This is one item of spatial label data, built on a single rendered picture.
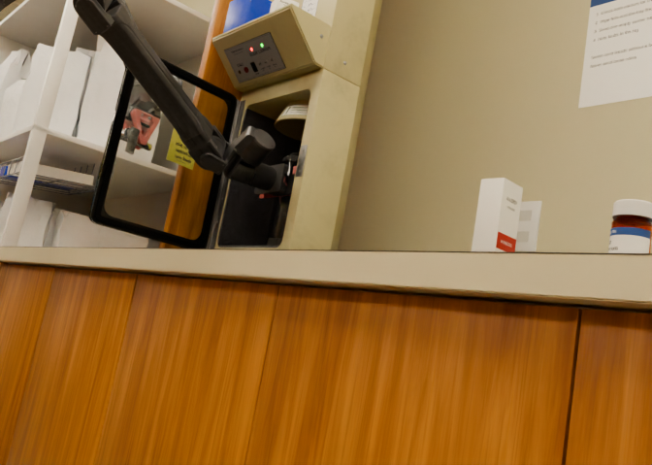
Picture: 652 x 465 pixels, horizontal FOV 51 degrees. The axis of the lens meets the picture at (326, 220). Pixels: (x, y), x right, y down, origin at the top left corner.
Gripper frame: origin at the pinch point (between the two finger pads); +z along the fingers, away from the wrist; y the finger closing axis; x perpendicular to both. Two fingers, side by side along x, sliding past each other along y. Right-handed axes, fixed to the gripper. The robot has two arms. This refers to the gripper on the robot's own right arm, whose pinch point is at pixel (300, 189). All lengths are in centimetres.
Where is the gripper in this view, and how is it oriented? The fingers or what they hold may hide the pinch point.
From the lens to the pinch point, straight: 161.9
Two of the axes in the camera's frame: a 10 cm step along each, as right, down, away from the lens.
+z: 7.5, 2.5, 6.1
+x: -1.7, 9.7, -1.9
